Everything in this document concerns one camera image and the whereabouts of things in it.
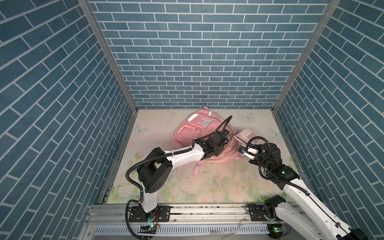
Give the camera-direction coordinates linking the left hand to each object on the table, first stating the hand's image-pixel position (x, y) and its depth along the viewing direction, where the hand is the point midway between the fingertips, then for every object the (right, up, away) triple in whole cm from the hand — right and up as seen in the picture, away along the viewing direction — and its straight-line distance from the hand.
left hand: (217, 143), depth 89 cm
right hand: (+18, +2, -10) cm, 20 cm away
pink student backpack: (-12, +12, +13) cm, 21 cm away
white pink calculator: (+16, +5, -3) cm, 17 cm away
